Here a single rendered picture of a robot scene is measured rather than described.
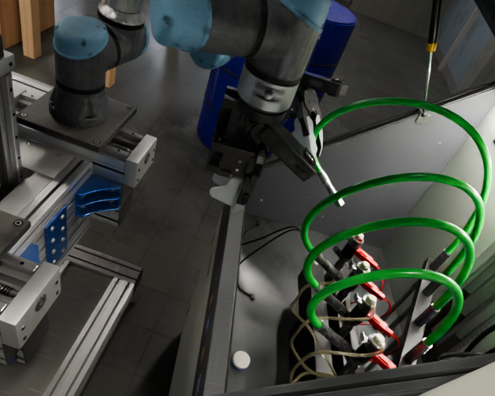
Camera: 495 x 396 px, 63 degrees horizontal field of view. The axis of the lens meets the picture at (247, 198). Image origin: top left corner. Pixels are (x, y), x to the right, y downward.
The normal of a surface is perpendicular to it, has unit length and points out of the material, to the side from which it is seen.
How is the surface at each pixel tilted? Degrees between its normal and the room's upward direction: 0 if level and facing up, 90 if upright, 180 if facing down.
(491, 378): 76
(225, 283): 0
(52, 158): 0
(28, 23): 90
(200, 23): 85
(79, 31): 7
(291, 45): 94
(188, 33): 103
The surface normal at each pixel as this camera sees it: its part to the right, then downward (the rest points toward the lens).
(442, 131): -0.07, 0.66
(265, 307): 0.28, -0.71
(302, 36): 0.31, 0.70
